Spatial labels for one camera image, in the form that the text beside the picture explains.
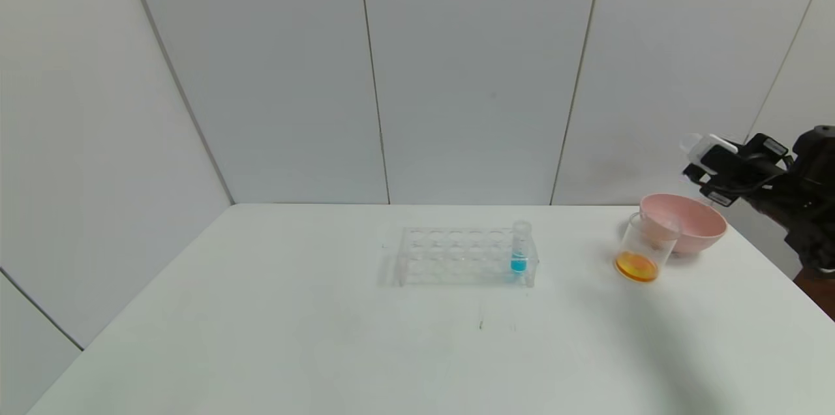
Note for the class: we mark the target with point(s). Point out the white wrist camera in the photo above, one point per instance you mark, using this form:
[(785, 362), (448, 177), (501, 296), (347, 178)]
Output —
[(714, 142)]

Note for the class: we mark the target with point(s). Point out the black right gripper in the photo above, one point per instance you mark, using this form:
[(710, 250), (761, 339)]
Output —
[(716, 195)]

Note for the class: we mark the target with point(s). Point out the clear glass beaker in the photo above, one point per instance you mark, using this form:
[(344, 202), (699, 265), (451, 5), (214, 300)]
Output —
[(642, 258)]

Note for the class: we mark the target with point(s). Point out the test tube with blue pigment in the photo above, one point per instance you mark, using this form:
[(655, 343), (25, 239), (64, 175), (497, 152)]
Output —
[(519, 264)]

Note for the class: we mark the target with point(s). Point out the pink bowl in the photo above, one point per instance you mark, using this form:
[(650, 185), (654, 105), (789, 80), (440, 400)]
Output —
[(698, 226)]

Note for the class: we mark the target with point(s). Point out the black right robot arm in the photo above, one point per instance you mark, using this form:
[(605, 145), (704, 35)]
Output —
[(815, 193)]

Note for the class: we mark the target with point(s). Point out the clear plastic test tube rack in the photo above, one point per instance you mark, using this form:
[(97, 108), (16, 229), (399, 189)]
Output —
[(456, 258)]

